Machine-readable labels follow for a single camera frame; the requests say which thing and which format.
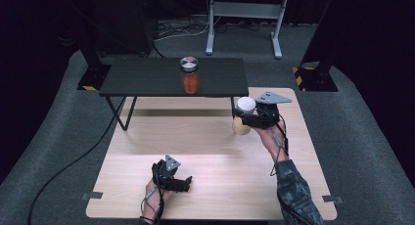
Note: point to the grey metal stand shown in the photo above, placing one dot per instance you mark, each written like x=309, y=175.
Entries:
x=244, y=10

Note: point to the white-lidded jar with yellow contents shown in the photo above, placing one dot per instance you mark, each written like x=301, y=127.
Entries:
x=244, y=115

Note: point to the black stand with striped base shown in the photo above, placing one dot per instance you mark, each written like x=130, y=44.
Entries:
x=94, y=75
x=314, y=78

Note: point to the grey tape piece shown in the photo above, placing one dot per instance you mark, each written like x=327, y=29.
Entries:
x=332, y=199
x=92, y=195

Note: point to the person's right hand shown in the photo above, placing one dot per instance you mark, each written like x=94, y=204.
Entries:
x=270, y=140

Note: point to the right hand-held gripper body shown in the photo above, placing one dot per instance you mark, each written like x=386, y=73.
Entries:
x=270, y=109

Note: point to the person's left hand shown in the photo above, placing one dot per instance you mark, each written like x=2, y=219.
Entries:
x=153, y=199

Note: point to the dark cabinet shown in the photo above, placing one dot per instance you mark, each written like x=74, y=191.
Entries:
x=124, y=22

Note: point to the black low shelf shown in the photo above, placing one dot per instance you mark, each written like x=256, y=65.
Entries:
x=147, y=76

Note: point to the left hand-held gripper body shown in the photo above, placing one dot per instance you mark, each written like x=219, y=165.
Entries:
x=166, y=172

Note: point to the silver-lidded jar with orange contents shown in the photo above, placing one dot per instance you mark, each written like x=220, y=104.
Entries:
x=190, y=76

